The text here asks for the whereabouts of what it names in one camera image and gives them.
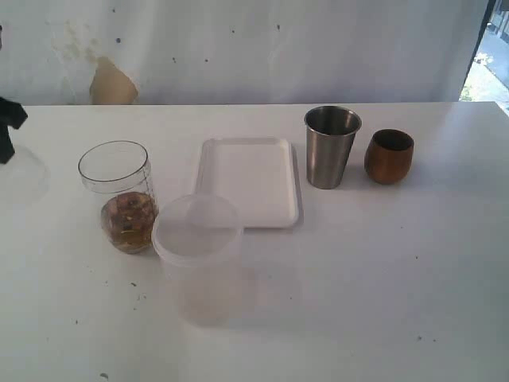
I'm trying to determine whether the translucent plastic tub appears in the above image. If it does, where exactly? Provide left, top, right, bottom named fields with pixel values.
left=152, top=193, right=243, bottom=326

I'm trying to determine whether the white rectangular tray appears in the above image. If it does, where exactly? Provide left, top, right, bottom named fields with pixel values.
left=194, top=137, right=299, bottom=228

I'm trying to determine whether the stainless steel cup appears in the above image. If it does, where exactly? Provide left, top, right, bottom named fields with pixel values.
left=304, top=105, right=362, bottom=189

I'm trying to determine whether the brown wooden cup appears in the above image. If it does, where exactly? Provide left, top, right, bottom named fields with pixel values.
left=364, top=129, right=414, bottom=185

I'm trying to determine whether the clear plastic shaker cup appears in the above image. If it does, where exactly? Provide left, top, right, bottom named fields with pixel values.
left=77, top=140, right=158, bottom=255

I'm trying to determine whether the clear domed shaker lid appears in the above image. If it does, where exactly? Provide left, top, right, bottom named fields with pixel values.
left=1, top=145, right=50, bottom=210

